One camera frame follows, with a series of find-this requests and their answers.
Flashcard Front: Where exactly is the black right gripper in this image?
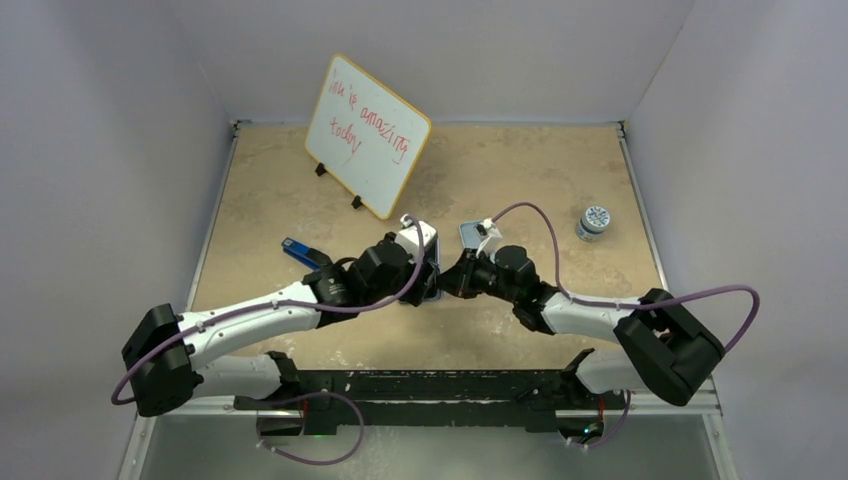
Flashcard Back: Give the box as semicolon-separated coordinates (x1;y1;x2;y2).
431;249;519;304

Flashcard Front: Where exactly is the light blue phone case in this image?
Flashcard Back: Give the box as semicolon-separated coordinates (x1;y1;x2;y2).
459;220;482;250

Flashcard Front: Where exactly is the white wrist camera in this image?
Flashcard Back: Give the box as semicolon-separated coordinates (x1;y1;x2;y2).
474;218;503;259
394;214;438;258

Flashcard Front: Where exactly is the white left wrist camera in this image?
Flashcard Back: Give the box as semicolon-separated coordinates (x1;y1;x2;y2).
394;214;438;258

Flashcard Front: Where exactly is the yellow framed whiteboard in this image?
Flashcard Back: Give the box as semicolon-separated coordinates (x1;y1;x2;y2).
305;54;432;219

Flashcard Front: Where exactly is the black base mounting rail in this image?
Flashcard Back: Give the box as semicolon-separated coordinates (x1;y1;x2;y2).
234;368;625;441

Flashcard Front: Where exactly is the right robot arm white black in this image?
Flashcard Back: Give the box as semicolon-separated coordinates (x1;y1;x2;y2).
436;245;726;407

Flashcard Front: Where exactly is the black smartphone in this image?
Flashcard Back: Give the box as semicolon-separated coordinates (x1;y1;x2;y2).
399;237;441;307

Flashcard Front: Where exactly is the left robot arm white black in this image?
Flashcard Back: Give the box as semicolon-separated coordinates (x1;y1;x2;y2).
112;227;439;417

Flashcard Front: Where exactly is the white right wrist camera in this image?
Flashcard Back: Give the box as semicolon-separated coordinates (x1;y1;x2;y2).
474;218;503;259

